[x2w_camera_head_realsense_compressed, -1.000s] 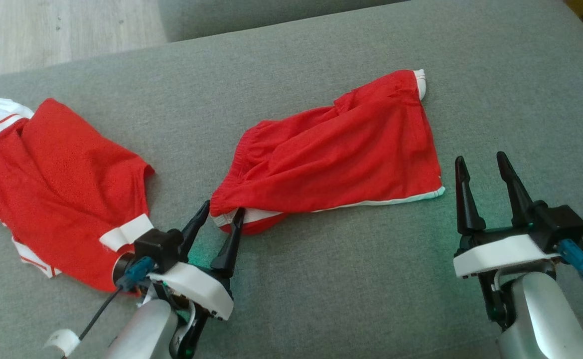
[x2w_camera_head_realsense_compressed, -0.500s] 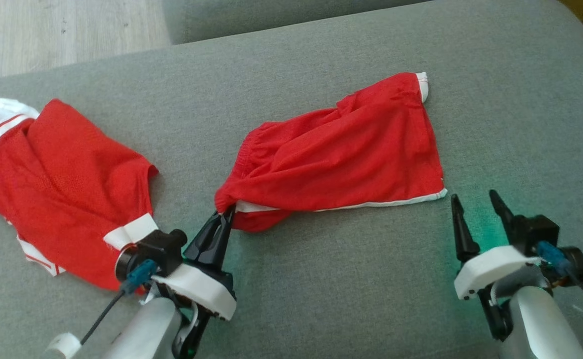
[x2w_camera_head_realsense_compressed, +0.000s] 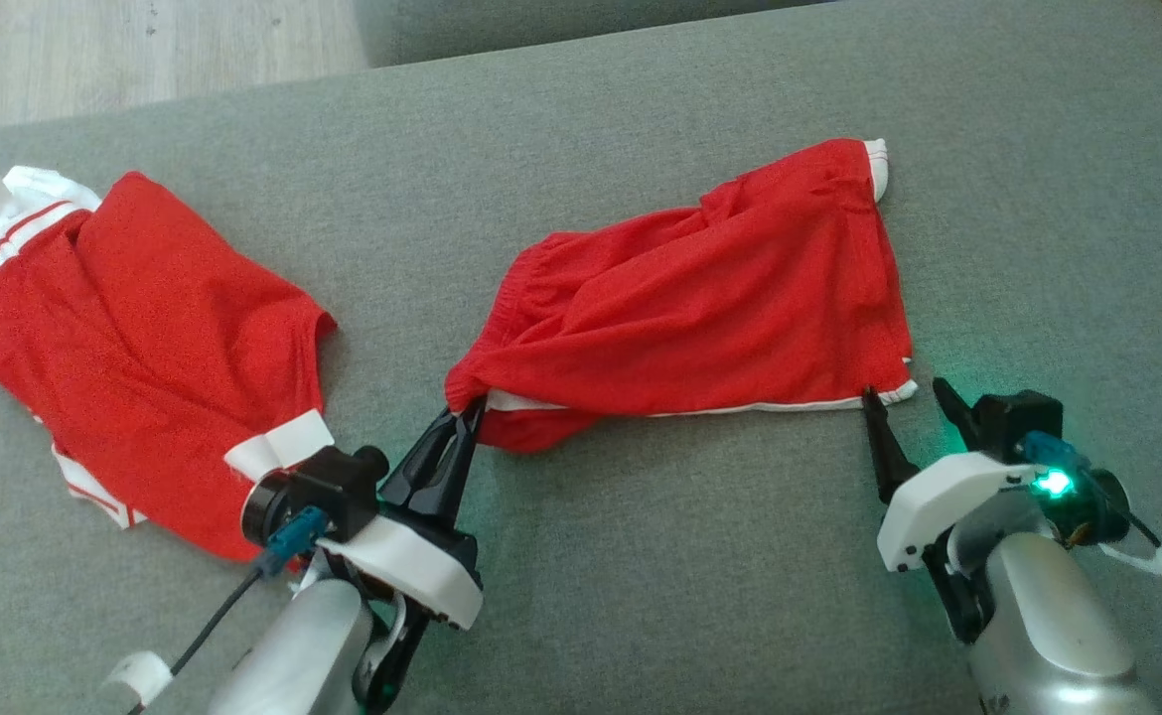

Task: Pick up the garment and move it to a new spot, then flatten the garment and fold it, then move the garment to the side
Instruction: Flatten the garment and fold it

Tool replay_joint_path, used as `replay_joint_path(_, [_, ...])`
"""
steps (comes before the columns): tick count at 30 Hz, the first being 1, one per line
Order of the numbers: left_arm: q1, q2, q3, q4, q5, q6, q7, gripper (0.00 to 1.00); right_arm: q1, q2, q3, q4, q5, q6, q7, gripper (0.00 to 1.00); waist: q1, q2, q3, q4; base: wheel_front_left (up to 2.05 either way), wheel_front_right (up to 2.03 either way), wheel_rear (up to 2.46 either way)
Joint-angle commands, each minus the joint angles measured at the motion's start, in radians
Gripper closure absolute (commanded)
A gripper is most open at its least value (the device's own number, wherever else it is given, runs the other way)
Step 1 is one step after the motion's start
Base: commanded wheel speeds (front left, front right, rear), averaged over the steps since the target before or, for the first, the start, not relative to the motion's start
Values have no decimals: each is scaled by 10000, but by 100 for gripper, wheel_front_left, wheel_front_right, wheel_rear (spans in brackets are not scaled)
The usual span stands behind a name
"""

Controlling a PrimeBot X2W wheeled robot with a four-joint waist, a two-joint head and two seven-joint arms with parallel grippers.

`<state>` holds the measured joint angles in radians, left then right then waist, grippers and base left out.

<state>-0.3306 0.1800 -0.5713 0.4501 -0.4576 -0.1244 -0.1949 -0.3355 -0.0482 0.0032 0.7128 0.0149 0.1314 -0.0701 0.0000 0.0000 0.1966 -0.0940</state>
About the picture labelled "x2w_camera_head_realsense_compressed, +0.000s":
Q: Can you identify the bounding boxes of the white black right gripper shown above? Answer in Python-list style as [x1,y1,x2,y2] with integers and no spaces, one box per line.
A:
[860,376,1052,646]

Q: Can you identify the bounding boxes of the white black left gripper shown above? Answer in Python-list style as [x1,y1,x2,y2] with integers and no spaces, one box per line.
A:
[323,398,489,715]

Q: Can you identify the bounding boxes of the red shorts with white trim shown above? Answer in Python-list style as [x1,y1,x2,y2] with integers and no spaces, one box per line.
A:
[442,137,920,456]

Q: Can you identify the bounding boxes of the red shirt with white trim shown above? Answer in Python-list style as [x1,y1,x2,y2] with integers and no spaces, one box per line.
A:
[0,167,339,564]

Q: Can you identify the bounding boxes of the grey fabric sofa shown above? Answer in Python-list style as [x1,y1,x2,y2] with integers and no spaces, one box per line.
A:
[0,0,1162,715]

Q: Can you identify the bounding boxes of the white tape tab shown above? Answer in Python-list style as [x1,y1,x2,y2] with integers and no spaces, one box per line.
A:
[102,650,174,708]

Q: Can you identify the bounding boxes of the blue right camera connector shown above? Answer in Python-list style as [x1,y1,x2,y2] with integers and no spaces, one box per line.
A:
[1023,430,1089,483]

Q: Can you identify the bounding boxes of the blue camera connector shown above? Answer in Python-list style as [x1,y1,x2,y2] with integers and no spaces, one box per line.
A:
[263,506,330,579]
[1023,430,1089,483]

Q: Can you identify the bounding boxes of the blue left camera connector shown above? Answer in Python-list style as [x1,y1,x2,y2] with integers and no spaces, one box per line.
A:
[263,506,330,579]

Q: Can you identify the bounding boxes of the white cable tie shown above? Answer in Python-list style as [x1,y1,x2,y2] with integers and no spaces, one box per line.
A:
[1099,541,1162,579]

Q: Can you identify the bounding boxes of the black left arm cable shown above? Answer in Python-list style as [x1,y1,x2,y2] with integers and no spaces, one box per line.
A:
[129,571,266,715]

